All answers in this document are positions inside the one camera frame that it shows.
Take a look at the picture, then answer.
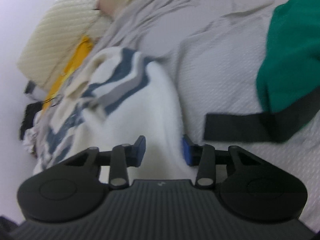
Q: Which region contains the black strap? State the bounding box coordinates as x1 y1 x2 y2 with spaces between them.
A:
203 87 320 144

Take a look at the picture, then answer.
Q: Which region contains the white blue striped sweater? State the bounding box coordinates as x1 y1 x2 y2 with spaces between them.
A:
34 47 196 180

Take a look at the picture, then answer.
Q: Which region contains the green garment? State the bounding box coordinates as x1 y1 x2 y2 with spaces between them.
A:
256 0 319 113

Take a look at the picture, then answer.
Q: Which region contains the white clothes pile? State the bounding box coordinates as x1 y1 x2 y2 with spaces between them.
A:
22 110 42 158

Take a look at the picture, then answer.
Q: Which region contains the cream quilted headboard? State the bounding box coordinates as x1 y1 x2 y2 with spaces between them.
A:
17 0 111 91

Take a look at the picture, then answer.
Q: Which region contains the black clothes pile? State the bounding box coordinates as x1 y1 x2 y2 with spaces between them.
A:
19 101 43 140

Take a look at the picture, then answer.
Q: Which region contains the black wall socket strip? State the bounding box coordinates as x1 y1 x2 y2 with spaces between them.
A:
24 81 36 94

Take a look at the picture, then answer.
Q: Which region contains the yellow pillow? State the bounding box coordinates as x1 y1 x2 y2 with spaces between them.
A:
42 36 94 111

